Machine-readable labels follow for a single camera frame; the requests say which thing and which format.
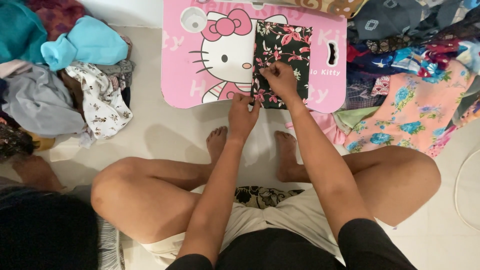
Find person's left leg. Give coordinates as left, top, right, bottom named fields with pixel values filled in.
left=91, top=126, right=229, bottom=245

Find person's leg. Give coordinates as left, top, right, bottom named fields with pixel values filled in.
left=91, top=126, right=229, bottom=245
left=274, top=130, right=442, bottom=228

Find cream shorts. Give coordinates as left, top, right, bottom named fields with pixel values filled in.
left=140, top=187, right=395, bottom=268

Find pink cartoon cat lap table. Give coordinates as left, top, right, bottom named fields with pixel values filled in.
left=161, top=0, right=348, bottom=114

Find black and cream floral cushion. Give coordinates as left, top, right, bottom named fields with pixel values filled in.
left=234, top=186, right=305, bottom=210

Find black shirt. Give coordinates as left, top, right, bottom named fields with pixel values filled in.
left=165, top=218, right=418, bottom=270

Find person's right leg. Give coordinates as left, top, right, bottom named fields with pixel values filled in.
left=274, top=130, right=442, bottom=228

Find person's left hand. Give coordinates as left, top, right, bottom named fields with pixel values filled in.
left=228, top=92, right=262, bottom=142

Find heap of mixed clothes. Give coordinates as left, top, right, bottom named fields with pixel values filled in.
left=0, top=0, right=136, bottom=163

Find black floral cloth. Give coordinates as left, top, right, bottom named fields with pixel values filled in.
left=250, top=20, right=313, bottom=110

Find person's right hand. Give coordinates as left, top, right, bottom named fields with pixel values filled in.
left=259, top=61, right=305, bottom=110

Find heap of patterned colourful clothes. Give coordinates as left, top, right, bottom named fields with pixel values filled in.
left=285, top=0, right=480, bottom=159

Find white cable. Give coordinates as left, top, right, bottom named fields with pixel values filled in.
left=454, top=149, right=480, bottom=232

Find brown swirl patterned cloth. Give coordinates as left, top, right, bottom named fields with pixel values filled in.
left=292, top=0, right=366, bottom=19

